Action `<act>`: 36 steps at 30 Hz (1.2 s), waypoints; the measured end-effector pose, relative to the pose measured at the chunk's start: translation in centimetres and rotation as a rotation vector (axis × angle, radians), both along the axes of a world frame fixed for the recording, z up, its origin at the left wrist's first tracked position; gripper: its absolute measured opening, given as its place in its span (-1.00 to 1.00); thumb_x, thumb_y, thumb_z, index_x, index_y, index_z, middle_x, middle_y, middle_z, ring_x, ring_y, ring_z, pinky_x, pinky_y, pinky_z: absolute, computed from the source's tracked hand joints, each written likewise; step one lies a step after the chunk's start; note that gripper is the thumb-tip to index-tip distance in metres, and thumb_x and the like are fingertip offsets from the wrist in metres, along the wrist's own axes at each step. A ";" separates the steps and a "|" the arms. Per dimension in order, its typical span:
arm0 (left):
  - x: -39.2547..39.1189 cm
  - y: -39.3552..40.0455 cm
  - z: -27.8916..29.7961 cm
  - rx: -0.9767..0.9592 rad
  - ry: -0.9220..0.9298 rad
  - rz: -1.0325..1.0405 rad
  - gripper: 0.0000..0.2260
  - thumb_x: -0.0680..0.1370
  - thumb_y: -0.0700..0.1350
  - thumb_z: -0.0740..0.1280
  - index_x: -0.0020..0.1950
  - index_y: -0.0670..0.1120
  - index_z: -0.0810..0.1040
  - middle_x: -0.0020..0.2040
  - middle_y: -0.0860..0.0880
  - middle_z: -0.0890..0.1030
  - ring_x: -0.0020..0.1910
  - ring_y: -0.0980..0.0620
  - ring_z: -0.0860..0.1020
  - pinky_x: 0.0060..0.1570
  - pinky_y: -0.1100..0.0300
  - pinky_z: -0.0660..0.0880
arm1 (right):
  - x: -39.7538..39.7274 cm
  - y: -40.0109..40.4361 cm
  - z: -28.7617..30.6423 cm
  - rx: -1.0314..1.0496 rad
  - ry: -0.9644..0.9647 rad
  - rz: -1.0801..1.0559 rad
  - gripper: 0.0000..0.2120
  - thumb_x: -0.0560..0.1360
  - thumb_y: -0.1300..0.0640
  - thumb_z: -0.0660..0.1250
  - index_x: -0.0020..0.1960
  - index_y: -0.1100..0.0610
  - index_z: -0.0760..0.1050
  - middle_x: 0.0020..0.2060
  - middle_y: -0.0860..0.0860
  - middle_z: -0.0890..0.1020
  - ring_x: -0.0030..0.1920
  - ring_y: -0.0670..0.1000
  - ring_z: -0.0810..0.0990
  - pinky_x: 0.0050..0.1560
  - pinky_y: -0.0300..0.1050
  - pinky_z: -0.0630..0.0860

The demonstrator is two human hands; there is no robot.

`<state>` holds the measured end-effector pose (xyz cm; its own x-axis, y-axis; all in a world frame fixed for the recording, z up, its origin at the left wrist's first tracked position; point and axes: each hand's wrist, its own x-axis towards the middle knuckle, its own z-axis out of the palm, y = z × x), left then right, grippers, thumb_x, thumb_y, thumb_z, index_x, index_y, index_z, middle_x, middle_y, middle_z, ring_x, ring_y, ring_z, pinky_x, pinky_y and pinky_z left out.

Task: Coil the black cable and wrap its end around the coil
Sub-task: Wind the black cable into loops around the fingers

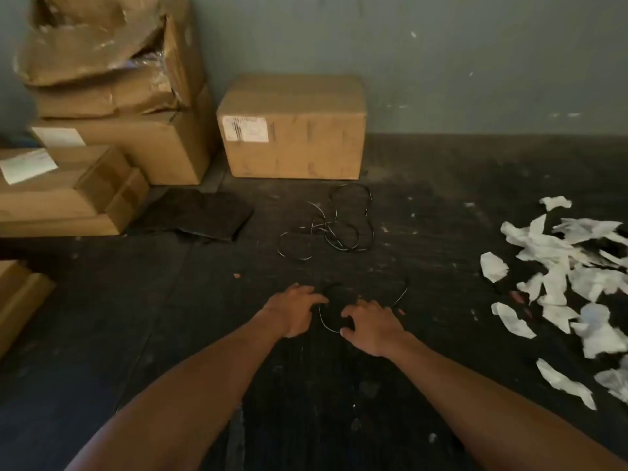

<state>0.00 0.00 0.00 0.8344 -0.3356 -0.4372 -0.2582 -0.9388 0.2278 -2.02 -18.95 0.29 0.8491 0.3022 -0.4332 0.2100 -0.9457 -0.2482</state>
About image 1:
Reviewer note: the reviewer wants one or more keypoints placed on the person's left hand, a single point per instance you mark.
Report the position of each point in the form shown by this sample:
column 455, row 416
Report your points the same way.
column 289, row 311

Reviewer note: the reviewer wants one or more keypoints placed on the person's right hand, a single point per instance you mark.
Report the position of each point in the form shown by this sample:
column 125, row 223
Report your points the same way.
column 373, row 328

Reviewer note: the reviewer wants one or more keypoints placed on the person's right fingers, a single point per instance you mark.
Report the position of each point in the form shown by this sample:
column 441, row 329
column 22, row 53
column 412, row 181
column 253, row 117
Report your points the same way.
column 355, row 318

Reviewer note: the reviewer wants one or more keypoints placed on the person's left fingers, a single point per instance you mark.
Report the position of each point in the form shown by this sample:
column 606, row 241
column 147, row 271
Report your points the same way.
column 309, row 298

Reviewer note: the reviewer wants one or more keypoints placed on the person's right forearm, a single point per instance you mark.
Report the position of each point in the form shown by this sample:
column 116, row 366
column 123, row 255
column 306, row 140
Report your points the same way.
column 495, row 412

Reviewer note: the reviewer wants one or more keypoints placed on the person's left forearm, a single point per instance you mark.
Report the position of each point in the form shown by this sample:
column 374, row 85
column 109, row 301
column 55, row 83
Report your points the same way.
column 186, row 402

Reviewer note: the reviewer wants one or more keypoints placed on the black flat plastic sheet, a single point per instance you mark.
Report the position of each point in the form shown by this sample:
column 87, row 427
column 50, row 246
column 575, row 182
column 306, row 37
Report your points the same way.
column 196, row 215

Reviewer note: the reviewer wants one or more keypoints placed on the closed cardboard box white label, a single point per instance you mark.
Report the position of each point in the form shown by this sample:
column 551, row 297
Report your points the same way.
column 294, row 129

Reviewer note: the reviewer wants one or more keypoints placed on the pile of torn white paper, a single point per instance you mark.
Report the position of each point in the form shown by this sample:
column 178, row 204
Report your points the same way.
column 564, row 289

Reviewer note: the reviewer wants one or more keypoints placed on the large cardboard box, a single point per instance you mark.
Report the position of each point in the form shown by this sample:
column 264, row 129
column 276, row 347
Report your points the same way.
column 142, row 142

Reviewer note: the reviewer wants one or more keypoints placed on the flat cardboard box white label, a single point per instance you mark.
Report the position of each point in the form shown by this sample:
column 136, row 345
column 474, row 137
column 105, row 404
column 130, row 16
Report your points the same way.
column 64, row 191

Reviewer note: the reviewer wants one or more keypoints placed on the small plain cardboard box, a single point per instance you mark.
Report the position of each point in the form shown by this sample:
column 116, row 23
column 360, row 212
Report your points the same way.
column 19, row 299

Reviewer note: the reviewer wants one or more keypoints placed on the torn crumpled cardboard box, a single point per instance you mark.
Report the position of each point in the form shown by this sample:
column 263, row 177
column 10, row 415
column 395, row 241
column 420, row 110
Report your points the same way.
column 108, row 53

